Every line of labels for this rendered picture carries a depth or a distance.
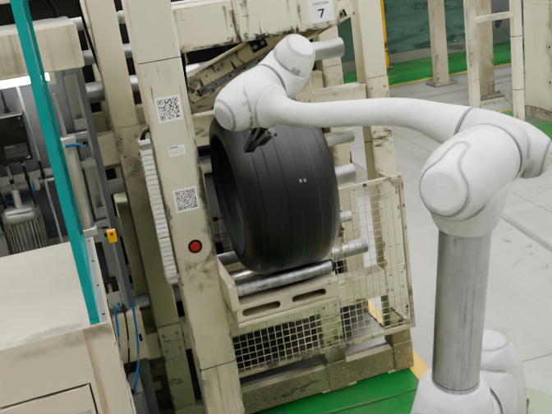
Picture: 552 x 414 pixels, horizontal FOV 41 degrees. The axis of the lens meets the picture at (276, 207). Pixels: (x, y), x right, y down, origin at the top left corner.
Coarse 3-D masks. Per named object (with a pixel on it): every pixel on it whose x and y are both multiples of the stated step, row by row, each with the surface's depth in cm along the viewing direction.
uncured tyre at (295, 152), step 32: (224, 128) 226; (288, 128) 221; (320, 128) 228; (224, 160) 265; (256, 160) 216; (288, 160) 217; (320, 160) 220; (224, 192) 266; (256, 192) 216; (288, 192) 217; (320, 192) 219; (224, 224) 258; (256, 224) 219; (288, 224) 219; (320, 224) 223; (256, 256) 228; (288, 256) 228; (320, 256) 236
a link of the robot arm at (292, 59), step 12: (288, 36) 169; (300, 36) 170; (276, 48) 170; (288, 48) 167; (300, 48) 167; (312, 48) 169; (264, 60) 170; (276, 60) 169; (288, 60) 167; (300, 60) 167; (312, 60) 170; (276, 72) 168; (288, 72) 169; (300, 72) 170; (288, 84) 169; (300, 84) 172; (288, 96) 174
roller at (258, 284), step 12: (312, 264) 241; (324, 264) 242; (264, 276) 238; (276, 276) 238; (288, 276) 238; (300, 276) 239; (312, 276) 241; (240, 288) 234; (252, 288) 235; (264, 288) 237
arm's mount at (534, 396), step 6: (528, 390) 194; (534, 390) 194; (528, 396) 192; (534, 396) 191; (540, 396) 191; (546, 396) 190; (534, 402) 189; (540, 402) 188; (546, 402) 188; (528, 408) 187; (534, 408) 187; (540, 408) 186; (546, 408) 186
